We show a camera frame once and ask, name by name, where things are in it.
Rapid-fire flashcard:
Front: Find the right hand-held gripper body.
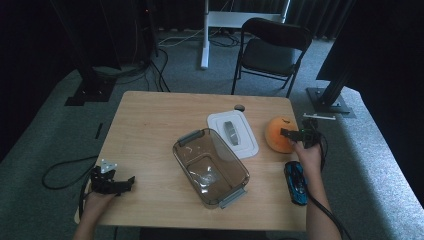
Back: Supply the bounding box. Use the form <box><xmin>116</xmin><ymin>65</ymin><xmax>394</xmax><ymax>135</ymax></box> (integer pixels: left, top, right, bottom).
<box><xmin>297</xmin><ymin>112</ymin><xmax>337</xmax><ymax>150</ymax></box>

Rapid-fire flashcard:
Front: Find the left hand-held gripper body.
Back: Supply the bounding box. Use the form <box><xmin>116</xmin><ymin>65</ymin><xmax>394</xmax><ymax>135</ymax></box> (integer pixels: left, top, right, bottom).
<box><xmin>89</xmin><ymin>158</ymin><xmax>119</xmax><ymax>195</ymax></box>

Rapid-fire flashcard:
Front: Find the orange plush toy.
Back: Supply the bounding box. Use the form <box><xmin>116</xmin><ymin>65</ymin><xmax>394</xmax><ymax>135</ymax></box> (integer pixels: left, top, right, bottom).
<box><xmin>264</xmin><ymin>115</ymin><xmax>300</xmax><ymax>155</ymax></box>

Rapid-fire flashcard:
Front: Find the white storage box lid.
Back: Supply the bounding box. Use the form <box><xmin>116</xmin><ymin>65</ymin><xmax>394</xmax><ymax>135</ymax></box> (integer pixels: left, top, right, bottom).
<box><xmin>206</xmin><ymin>109</ymin><xmax>261</xmax><ymax>161</ymax></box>

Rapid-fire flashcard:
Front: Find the blue toy car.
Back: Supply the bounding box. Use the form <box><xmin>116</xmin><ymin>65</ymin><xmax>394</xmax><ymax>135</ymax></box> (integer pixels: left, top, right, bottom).
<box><xmin>283</xmin><ymin>160</ymin><xmax>309</xmax><ymax>207</ymax></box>

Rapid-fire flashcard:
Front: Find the clear brown storage box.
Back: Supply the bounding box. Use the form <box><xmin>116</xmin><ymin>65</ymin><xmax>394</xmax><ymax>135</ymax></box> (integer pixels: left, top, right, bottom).
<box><xmin>171</xmin><ymin>127</ymin><xmax>251</xmax><ymax>210</ymax></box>

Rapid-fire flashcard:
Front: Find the person's left hand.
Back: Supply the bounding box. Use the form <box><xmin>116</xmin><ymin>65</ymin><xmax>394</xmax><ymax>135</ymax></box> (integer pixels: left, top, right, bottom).
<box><xmin>80</xmin><ymin>191</ymin><xmax>117</xmax><ymax>222</ymax></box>

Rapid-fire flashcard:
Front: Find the person's right hand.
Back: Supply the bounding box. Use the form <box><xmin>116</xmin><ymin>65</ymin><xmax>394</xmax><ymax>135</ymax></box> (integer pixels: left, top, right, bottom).
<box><xmin>292</xmin><ymin>139</ymin><xmax>324</xmax><ymax>179</ymax></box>

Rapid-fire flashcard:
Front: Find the black metal stand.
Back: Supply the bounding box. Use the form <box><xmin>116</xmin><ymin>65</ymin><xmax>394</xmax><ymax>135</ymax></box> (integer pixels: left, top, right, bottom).
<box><xmin>49</xmin><ymin>0</ymin><xmax>118</xmax><ymax>107</ymax></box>
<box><xmin>305</xmin><ymin>64</ymin><xmax>357</xmax><ymax>119</ymax></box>

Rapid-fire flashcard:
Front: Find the black folding chair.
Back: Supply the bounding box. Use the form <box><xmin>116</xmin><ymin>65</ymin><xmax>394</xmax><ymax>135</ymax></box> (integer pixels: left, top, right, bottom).
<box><xmin>230</xmin><ymin>16</ymin><xmax>315</xmax><ymax>99</ymax></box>

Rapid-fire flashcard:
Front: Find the left hand-held gripper cable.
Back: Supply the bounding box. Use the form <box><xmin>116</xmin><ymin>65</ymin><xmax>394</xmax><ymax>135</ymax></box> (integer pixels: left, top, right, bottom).
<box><xmin>76</xmin><ymin>169</ymin><xmax>98</xmax><ymax>222</ymax></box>

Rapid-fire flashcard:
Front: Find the hand-held gripper cable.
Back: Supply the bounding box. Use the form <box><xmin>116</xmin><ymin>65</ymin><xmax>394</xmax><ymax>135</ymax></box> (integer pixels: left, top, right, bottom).
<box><xmin>76</xmin><ymin>169</ymin><xmax>98</xmax><ymax>222</ymax></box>
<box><xmin>308</xmin><ymin>132</ymin><xmax>353</xmax><ymax>240</ymax></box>

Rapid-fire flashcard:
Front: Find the black cable loop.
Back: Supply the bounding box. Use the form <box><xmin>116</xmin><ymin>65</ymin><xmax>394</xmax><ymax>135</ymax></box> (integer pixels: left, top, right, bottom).
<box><xmin>41</xmin><ymin>154</ymin><xmax>100</xmax><ymax>191</ymax></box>

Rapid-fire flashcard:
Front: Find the right hand-held gripper cable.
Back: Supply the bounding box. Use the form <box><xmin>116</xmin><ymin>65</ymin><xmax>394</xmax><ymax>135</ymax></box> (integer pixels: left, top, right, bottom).
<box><xmin>308</xmin><ymin>132</ymin><xmax>353</xmax><ymax>240</ymax></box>

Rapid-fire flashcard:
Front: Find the bundle of black cables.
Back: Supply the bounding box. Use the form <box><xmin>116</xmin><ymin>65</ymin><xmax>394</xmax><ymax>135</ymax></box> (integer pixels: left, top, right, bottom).
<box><xmin>93</xmin><ymin>46</ymin><xmax>172</xmax><ymax>93</ymax></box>

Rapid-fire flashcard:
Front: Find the white desk frame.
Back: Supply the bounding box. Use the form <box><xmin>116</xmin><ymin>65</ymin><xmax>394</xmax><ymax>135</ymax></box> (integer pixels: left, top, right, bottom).
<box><xmin>199</xmin><ymin>0</ymin><xmax>292</xmax><ymax>71</ymax></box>

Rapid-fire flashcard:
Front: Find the white cable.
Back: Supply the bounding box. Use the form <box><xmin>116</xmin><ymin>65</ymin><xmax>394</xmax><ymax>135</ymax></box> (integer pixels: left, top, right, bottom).
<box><xmin>157</xmin><ymin>27</ymin><xmax>205</xmax><ymax>48</ymax></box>

